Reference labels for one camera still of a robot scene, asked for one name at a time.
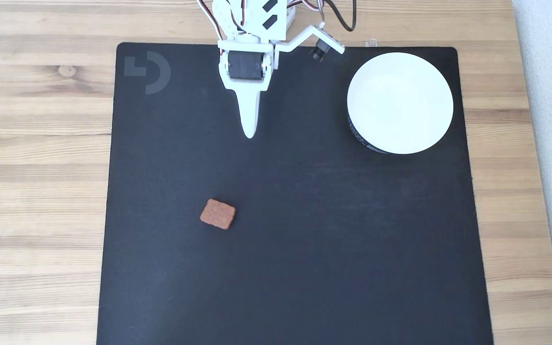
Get black desk mat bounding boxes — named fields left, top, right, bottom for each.
left=96, top=42, right=495, bottom=345

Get wrist camera on white bracket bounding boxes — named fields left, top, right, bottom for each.
left=275, top=23, right=345, bottom=62

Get white round bowl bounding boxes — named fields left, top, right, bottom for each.
left=346, top=52, right=454, bottom=155

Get red white black servo wires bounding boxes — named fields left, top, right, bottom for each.
left=301, top=0, right=325, bottom=23
left=196, top=0, right=225, bottom=44

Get red-brown toy block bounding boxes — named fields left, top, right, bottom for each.
left=200, top=199, right=236, bottom=230

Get black camera cable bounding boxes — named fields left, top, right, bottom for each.
left=324, top=0, right=357, bottom=33

